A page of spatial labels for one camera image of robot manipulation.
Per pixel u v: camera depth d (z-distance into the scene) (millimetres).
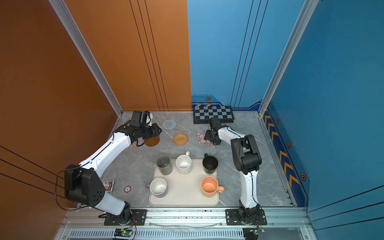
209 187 823
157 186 809
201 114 1153
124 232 706
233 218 725
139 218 737
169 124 1122
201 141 1023
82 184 428
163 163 854
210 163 852
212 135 788
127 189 827
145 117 695
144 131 702
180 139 1048
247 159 552
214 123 831
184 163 907
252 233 706
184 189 830
